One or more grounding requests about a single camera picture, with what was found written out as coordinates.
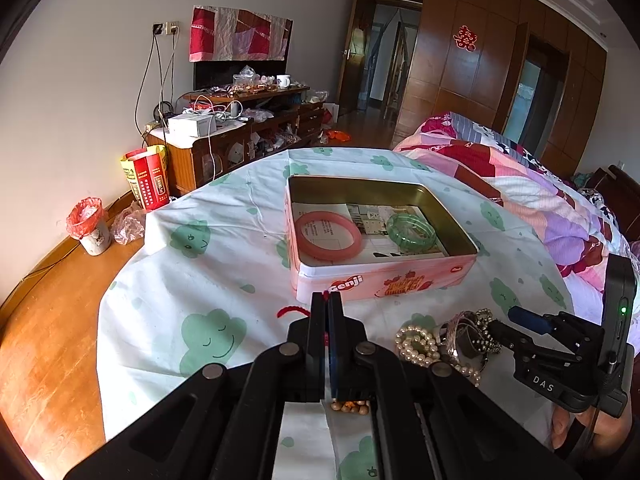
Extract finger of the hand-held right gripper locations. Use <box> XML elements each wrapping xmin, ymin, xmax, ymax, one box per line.
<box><xmin>487</xmin><ymin>320</ymin><xmax>541</xmax><ymax>362</ymax></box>
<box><xmin>507</xmin><ymin>306</ymin><xmax>566</xmax><ymax>341</ymax></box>

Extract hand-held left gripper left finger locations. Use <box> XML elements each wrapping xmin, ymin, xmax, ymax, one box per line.
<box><xmin>64</xmin><ymin>291</ymin><xmax>329</xmax><ymax>480</ymax></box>

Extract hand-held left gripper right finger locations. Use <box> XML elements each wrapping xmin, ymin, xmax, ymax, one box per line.
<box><xmin>328</xmin><ymin>291</ymin><xmax>582</xmax><ymax>480</ymax></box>

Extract black studded bracelet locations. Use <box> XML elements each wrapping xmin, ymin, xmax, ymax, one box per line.
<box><xmin>465</xmin><ymin>309</ymin><xmax>506</xmax><ymax>357</ymax></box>

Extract red string bracelet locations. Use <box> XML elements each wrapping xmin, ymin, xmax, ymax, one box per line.
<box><xmin>277</xmin><ymin>304</ymin><xmax>332</xmax><ymax>349</ymax></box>

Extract silver metal bracelet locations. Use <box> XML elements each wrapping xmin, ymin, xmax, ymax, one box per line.
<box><xmin>434</xmin><ymin>310</ymin><xmax>481</xmax><ymax>367</ymax></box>

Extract pink tin box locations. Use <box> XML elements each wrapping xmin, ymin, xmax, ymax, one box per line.
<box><xmin>285</xmin><ymin>175</ymin><xmax>480</xmax><ymax>305</ymax></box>

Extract pearl bracelet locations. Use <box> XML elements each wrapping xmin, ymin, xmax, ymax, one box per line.
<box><xmin>395</xmin><ymin>325</ymin><xmax>483</xmax><ymax>389</ymax></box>

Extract person's right hand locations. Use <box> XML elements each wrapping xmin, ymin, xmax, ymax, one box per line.
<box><xmin>550</xmin><ymin>402</ymin><xmax>633</xmax><ymax>461</ymax></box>

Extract pink bangle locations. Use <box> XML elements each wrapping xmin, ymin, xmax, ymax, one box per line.
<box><xmin>294</xmin><ymin>211</ymin><xmax>363</xmax><ymax>262</ymax></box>

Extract green bangle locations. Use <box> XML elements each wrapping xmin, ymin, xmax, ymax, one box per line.
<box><xmin>385</xmin><ymin>212</ymin><xmax>436</xmax><ymax>256</ymax></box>

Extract white cloud-print tablecloth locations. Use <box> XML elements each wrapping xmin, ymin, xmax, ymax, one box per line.
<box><xmin>97</xmin><ymin>147</ymin><xmax>601</xmax><ymax>480</ymax></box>

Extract pink patchwork quilt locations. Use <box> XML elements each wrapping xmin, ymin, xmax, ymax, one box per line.
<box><xmin>392</xmin><ymin>112</ymin><xmax>640</xmax><ymax>322</ymax></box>

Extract dark wooden headboard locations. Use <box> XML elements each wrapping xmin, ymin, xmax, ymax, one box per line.
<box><xmin>580</xmin><ymin>164</ymin><xmax>640</xmax><ymax>241</ymax></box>

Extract wooden television cabinet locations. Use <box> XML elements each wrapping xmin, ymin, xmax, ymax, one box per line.
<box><xmin>145</xmin><ymin>85</ymin><xmax>327</xmax><ymax>197</ymax></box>

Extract crumpled clear plastic bag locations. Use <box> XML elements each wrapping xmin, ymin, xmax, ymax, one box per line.
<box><xmin>111</xmin><ymin>202</ymin><xmax>147</xmax><ymax>246</ymax></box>

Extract red and yellow box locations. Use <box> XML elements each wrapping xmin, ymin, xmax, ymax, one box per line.
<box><xmin>120</xmin><ymin>145</ymin><xmax>171</xmax><ymax>211</ymax></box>

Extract brown wooden wardrobe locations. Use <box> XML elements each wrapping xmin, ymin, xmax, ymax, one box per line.
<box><xmin>395</xmin><ymin>0</ymin><xmax>609</xmax><ymax>177</ymax></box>

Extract trash bin with red liner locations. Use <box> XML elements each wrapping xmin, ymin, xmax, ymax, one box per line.
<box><xmin>66</xmin><ymin>197</ymin><xmax>112</xmax><ymax>256</ymax></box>

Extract white cardboard box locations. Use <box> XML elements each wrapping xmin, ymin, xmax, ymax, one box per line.
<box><xmin>167</xmin><ymin>112</ymin><xmax>217</xmax><ymax>137</ymax></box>

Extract wooden door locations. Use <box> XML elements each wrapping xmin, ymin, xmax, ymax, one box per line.
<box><xmin>337</xmin><ymin>0</ymin><xmax>373</xmax><ymax>121</ymax></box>

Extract red paper-cut decoration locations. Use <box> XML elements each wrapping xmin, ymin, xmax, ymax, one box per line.
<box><xmin>452</xmin><ymin>25</ymin><xmax>479</xmax><ymax>52</ymax></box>

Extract black television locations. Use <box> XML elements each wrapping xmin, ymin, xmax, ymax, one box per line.
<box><xmin>194</xmin><ymin>57</ymin><xmax>289</xmax><ymax>93</ymax></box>

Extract red patchwork cloth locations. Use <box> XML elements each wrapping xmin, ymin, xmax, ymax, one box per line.
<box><xmin>189</xmin><ymin>5</ymin><xmax>294</xmax><ymax>64</ymax></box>

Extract amber bead bracelet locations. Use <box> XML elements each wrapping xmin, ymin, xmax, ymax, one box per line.
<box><xmin>327</xmin><ymin>399</ymin><xmax>372</xmax><ymax>417</ymax></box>

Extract black power cables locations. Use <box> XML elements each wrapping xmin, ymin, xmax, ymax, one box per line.
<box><xmin>135</xmin><ymin>34</ymin><xmax>177</xmax><ymax>137</ymax></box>

